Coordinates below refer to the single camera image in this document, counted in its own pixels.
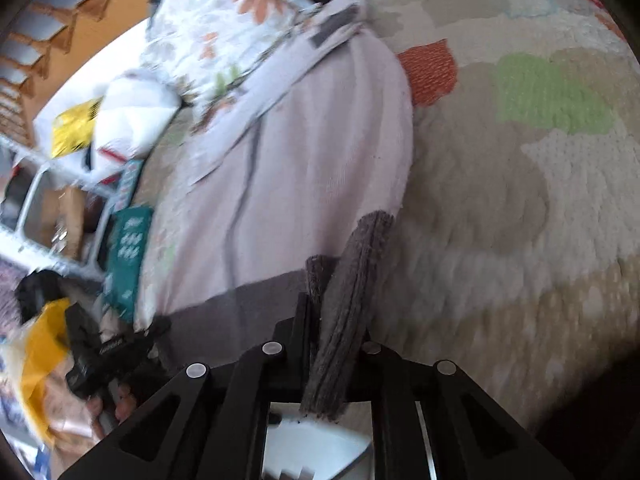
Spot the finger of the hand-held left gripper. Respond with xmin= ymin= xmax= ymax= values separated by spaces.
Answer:
xmin=142 ymin=316 xmax=172 ymax=348

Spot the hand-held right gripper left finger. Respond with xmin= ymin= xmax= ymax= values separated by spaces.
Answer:
xmin=60 ymin=292 xmax=312 ymax=480

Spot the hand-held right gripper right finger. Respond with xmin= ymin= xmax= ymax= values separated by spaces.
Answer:
xmin=350 ymin=331 xmax=576 ymax=480

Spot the pink towel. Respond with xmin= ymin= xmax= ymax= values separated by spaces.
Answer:
xmin=137 ymin=0 xmax=416 ymax=421

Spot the person's left hand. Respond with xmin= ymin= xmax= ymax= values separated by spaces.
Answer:
xmin=85 ymin=385 xmax=137 ymax=436

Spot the yellow and white bag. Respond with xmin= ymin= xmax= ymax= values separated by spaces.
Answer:
xmin=0 ymin=297 xmax=73 ymax=443

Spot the teal cardboard box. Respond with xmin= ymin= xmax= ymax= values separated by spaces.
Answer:
xmin=101 ymin=206 xmax=154 ymax=322

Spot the black bag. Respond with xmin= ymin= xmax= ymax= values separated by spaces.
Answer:
xmin=15 ymin=269 xmax=63 ymax=323

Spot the white metal rack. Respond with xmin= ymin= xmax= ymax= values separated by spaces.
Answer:
xmin=0 ymin=135 xmax=118 ymax=278

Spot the brown cardboard box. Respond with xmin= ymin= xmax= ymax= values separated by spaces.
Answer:
xmin=42 ymin=187 xmax=87 ymax=257

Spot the long box with coloured squares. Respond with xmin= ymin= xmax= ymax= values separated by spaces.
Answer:
xmin=116 ymin=159 xmax=145 ymax=211

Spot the heart print quilt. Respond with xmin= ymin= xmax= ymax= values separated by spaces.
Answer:
xmin=135 ymin=0 xmax=640 ymax=436

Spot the white paper bag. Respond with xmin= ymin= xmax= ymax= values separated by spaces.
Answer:
xmin=92 ymin=76 xmax=182 ymax=183

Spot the yellow plastic bag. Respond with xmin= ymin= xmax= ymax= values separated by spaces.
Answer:
xmin=51 ymin=99 xmax=103 ymax=159

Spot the floral pillow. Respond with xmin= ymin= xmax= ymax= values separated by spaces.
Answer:
xmin=140 ymin=0 xmax=326 ymax=133

